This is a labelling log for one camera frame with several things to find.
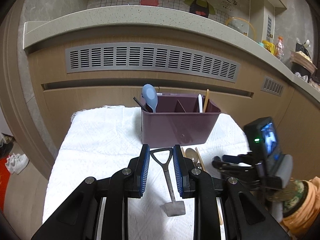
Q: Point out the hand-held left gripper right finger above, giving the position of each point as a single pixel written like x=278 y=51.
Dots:
x=178 y=172

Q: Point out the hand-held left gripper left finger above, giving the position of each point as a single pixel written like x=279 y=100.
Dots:
x=145 y=170

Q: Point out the wooden spoon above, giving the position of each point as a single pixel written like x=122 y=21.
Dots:
x=206 y=100

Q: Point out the person's right forearm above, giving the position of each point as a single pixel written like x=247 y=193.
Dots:
x=310 y=210

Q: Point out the metal shovel-shaped spoon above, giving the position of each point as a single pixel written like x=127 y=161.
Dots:
x=168 y=180

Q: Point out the person's right hand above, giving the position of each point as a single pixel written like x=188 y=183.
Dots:
x=295 y=195

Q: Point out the white sneaker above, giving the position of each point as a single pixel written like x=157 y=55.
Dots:
x=17 y=163

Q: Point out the beige woven basket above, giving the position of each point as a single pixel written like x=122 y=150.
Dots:
x=302 y=58

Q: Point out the black spoon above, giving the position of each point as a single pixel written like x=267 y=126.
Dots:
x=140 y=103

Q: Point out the dark shoes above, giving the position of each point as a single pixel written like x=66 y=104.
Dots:
x=6 y=141

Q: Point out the black pot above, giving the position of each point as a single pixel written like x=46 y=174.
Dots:
x=300 y=69

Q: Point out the white plastic spoon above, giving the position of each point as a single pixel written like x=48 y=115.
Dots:
x=200 y=102

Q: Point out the blue plastic spoon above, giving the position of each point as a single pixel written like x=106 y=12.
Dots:
x=150 y=96

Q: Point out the clear bottle with orange cap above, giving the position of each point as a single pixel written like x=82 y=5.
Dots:
x=280 y=47

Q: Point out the red cardboard box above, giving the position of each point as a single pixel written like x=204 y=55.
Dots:
x=4 y=175

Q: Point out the maroon plastic utensil holder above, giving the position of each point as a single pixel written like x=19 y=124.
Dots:
x=175 y=127

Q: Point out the glass lid with yellow rim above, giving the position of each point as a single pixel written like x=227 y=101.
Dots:
x=240 y=27

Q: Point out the wooden counter cabinet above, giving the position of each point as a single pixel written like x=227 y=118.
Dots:
x=87 y=92

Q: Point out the white textured table cloth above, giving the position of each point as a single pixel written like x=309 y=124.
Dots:
x=100 y=135

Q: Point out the black object with white top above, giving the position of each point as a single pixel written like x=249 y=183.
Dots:
x=302 y=47

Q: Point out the yellow jar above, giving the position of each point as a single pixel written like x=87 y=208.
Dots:
x=268 y=46

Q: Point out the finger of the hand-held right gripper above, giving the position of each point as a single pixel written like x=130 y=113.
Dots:
x=232 y=170
x=232 y=158

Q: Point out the small grey vent grille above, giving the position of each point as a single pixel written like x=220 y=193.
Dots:
x=272 y=85

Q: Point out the crumpled foil wrap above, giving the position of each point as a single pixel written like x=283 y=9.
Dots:
x=301 y=76

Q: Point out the long grey vent grille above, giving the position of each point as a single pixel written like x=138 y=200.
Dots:
x=150 y=60

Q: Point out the white slotted wall panel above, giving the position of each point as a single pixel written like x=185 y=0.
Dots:
x=269 y=27

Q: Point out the plain metal spoon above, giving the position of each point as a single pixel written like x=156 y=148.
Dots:
x=191 y=153

